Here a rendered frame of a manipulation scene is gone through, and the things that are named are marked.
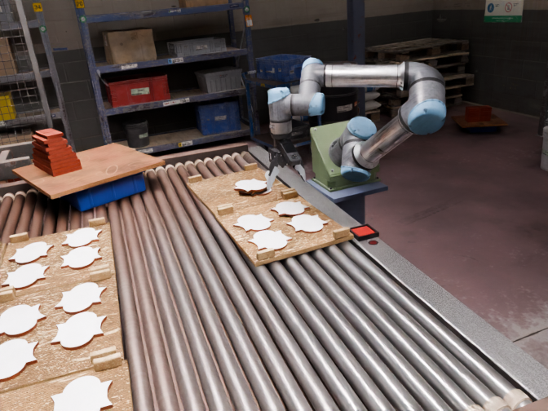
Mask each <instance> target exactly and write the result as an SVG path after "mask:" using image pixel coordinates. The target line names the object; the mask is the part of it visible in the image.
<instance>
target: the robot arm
mask: <svg viewBox="0 0 548 411"><path fill-rule="evenodd" d="M321 87H399V88H400V89H401V90H402V91H409V99H408V101H407V102H405V103H404V104H403V105H402V106H401V107H400V108H399V110H398V115H397V116H396V117H394V118H393V119H392V120H391V121H389V122H388V123H387V124H386V125H385V126H384V127H383V128H382V129H380V130H379V131H378V132H377V128H376V126H375V125H374V123H373V122H371V120H369V119H368V118H366V117H354V118H352V119H351V120H350V121H349V122H348V123H347V127H346V128H345V130H344V132H343V133H342V135H341V136H340V137H338V138H336V139H335V140H334V141H333V142H332V144H331V145H330V146H329V157H330V159H331V161H332V162H333V163H334V164H335V165H336V166H338V167H340V168H341V175H342V176H343V178H345V179H347V180H350V181H353V182H364V181H367V180H368V179H369V178H370V175H371V174H370V171H371V170H372V169H373V168H374V167H376V166H377V165H378V163H379V159H380V158H382V157H383V156H385V155H386V154H387V153H389V152H390V151H391V150H392V149H393V148H395V147H396V146H398V145H399V144H401V143H402V142H403V141H405V140H406V139H407V138H408V137H410V136H411V135H413V134H415V135H427V134H428V133H430V134H432V133H435V132H436V131H438V130H439V129H440V128H441V127H442V126H443V124H444V122H445V117H446V112H447V111H446V106H445V81H444V78H443V76H442V75H441V73H440V72H439V71H438V70H436V69H435V68H433V67H431V66H429V65H427V64H422V63H418V62H403V63H402V64H377V65H323V63H322V61H321V60H318V59H316V58H310V59H307V60H305V61H304V63H303V68H302V70H301V78H300V84H299V90H298V94H290V92H289V89H288V88H283V87H279V88H273V89H271V90H270V91H269V92H268V107H269V117H270V126H269V128H271V133H272V138H273V142H274V146H272V148H269V149H268V153H269V161H270V162H271V163H270V166H269V171H267V172H266V174H265V177H266V179H267V190H268V191H269V190H270V188H271V187H272V184H273V182H274V181H275V177H276V176H277V175H278V174H279V172H280V171H279V170H278V168H277V167H278V166H281V167H282V168H284V166H293V168H294V169H295V170H297V171H298V174H299V175H301V178H302V180H303V181H304V182H306V173H305V170H304V166H303V161H302V158H301V157H300V155H299V154H298V151H297V150H296V148H295V146H294V145H293V143H292V142H291V140H290V139H287V138H289V137H291V136H292V134H291V131H292V123H291V116H316V115H322V114H323V113H324V112H325V95H324V94H323V93H321V92H320V88H321ZM270 153H271V159H270Z"/></svg>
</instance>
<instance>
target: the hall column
mask: <svg viewBox="0 0 548 411"><path fill-rule="evenodd" d="M347 55H348V61H353V62H356V63H358V65H365V0H347ZM358 90H359V91H358V114H359V117H365V88H364V87H358Z"/></svg>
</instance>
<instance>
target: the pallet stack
mask: <svg viewBox="0 0 548 411"><path fill-rule="evenodd" d="M452 44H457V50H456V51H447V50H451V49H452V48H451V47H452ZM425 49H427V51H423V50H425ZM466 51H469V40H457V39H453V40H452V39H442V38H423V39H418V40H412V41H407V42H397V43H392V44H386V45H380V46H370V47H366V48H365V65H377V64H402V63H403V62H418V63H422V64H427V65H429V66H431V67H433V68H434V69H436V70H438V71H439V72H440V73H441V75H442V76H443V78H444V81H445V90H449V92H447V91H445V101H446V99H451V98H452V99H451V100H450V104H446V105H445V106H446V108H447V107H452V106H455V105H459V104H462V98H461V96H462V94H461V87H464V86H472V85H474V76H475V75H474V74H469V73H464V72H465V65H466V63H468V62H469V59H468V55H469V52H466ZM376 52H378V55H375V54H376ZM454 56H456V62H455V61H453V57H454ZM437 58H439V59H438V60H436V59H437ZM449 67H453V71H449ZM458 78H461V81H460V82H458V81H453V79H458ZM376 92H378V93H380V96H379V97H378V98H376V99H374V100H375V101H377V102H379V103H380V104H381V106H380V107H378V108H377V109H380V113H387V112H389V114H390V115H389V116H388V117H396V116H397V115H398V110H399V108H400V107H401V106H402V105H403V104H404V103H405V102H407V101H408V99H409V91H402V90H401V89H400V88H399V87H380V88H379V89H378V90H376Z"/></svg>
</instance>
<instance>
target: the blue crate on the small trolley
mask: <svg viewBox="0 0 548 411"><path fill-rule="evenodd" d="M310 58H311V55H291V54H279V55H270V56H265V57H260V58H255V59H256V62H255V63H257V78H258V79H264V80H270V81H277V82H292V81H296V80H299V79H300V78H301V70H302V68H303V63H304V61H305V60H307V59H310Z"/></svg>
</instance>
